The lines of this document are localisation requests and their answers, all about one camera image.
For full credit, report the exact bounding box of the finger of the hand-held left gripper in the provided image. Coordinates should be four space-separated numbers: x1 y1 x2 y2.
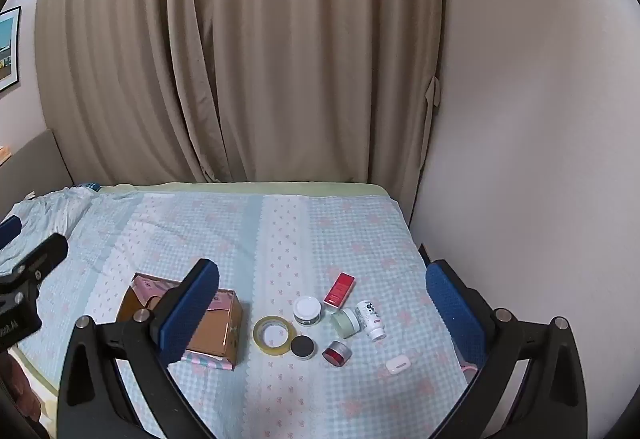
0 214 24 251
15 234 69 282

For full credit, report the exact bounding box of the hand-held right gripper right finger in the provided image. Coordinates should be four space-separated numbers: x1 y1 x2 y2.
426 260 589 439

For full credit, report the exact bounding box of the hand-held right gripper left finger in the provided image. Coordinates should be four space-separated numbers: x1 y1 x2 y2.
57 259 221 439

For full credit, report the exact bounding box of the cardboard box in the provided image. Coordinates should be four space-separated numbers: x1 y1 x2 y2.
116 272 244 372

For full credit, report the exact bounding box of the clear tape roll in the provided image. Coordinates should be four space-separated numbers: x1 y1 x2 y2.
252 315 298 356

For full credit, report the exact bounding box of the white pill bottle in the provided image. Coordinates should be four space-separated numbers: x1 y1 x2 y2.
355 300 387 343

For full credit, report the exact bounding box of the pale green jar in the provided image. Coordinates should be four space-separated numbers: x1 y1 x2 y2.
330 308 362 339

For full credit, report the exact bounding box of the white-lid glass jar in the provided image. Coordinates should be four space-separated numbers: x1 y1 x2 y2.
293 296 324 328

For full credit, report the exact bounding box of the black-lid jar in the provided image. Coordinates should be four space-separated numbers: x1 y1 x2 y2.
290 335 317 361

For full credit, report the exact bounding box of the red carton box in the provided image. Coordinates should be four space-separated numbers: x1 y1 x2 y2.
323 272 357 309

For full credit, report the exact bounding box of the red-lid silver jar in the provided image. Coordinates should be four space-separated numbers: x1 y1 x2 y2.
322 340 353 368

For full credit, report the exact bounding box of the crumpled white blue quilt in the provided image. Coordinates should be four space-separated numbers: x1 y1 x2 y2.
0 185 102 272

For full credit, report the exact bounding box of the grey padded headboard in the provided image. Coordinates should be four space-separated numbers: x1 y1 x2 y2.
0 128 76 222

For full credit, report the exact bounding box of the white earbuds case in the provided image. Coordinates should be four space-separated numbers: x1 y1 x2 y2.
385 355 412 376

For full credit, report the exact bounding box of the blue checked printed blanket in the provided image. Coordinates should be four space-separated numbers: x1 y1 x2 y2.
0 190 482 439

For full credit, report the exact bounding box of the pale green mattress sheet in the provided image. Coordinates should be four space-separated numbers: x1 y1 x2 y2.
97 181 392 200

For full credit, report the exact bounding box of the beige curtain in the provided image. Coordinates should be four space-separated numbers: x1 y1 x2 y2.
34 0 447 230

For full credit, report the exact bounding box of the framed wall picture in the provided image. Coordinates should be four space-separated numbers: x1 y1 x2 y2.
0 6 23 94

